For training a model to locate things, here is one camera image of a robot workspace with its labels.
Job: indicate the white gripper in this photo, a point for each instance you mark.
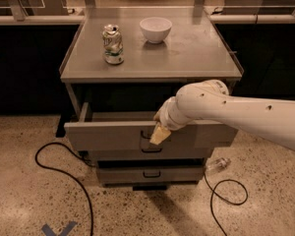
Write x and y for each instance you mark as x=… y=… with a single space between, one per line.
x=164 y=116

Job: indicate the white bowl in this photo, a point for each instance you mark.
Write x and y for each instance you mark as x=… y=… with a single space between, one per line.
x=155 y=29

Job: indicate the crushed green soda can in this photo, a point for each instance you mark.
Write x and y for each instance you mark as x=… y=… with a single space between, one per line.
x=112 y=44

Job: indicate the long counter with dark cabinets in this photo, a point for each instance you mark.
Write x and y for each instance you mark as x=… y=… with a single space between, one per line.
x=32 y=59

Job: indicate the grey drawer cabinet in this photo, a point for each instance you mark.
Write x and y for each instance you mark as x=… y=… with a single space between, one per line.
x=150 y=72

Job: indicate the grey drawer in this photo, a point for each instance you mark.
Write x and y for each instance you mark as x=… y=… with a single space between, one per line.
x=123 y=176
x=169 y=150
x=132 y=130

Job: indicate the grey bottom drawer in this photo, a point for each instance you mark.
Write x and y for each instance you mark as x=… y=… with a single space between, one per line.
x=123 y=176

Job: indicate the grey middle drawer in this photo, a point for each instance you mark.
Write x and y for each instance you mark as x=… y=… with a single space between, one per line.
x=169 y=150

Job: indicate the grey top drawer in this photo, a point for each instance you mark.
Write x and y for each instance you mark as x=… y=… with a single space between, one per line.
x=132 y=130

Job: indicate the clear plastic bottle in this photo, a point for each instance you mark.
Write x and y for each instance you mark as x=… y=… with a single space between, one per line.
x=217 y=165

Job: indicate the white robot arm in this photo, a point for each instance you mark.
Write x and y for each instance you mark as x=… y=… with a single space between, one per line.
x=270 y=119

